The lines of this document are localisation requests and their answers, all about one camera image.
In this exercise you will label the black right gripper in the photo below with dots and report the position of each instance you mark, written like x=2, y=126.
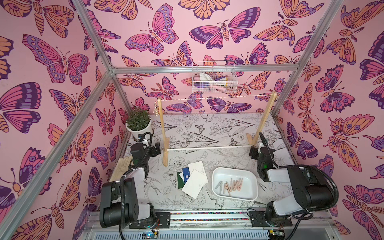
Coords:
x=255, y=151

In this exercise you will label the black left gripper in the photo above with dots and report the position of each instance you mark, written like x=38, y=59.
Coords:
x=157, y=151

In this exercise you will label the blue postcard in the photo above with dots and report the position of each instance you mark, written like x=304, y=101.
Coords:
x=186, y=174

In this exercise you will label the green postcard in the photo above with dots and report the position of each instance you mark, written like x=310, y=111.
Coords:
x=180, y=181

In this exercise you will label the grey clothespin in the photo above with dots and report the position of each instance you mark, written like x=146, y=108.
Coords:
x=219, y=185

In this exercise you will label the red postcard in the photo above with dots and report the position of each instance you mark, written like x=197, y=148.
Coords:
x=194, y=184

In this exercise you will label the plain white postcard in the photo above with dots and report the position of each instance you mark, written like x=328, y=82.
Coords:
x=197, y=167

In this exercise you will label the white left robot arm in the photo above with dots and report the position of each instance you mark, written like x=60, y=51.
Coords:
x=123, y=198

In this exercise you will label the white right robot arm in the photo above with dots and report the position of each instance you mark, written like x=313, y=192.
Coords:
x=312, y=189

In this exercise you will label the potted green plant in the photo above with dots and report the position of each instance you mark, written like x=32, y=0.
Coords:
x=139, y=122

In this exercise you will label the beige work glove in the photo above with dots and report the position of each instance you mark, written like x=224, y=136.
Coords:
x=121, y=167

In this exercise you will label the white plastic tray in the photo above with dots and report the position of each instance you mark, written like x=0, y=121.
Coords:
x=249, y=191

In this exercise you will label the wooden string rack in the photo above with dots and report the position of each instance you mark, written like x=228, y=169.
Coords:
x=251, y=140

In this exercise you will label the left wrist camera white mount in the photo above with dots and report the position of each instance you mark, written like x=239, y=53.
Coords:
x=144, y=139

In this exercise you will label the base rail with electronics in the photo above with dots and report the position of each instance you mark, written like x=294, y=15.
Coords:
x=238, y=224

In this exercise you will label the white wire basket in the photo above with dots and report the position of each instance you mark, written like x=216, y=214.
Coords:
x=211, y=78

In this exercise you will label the aluminium frame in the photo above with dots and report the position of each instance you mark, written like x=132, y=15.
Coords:
x=24, y=203

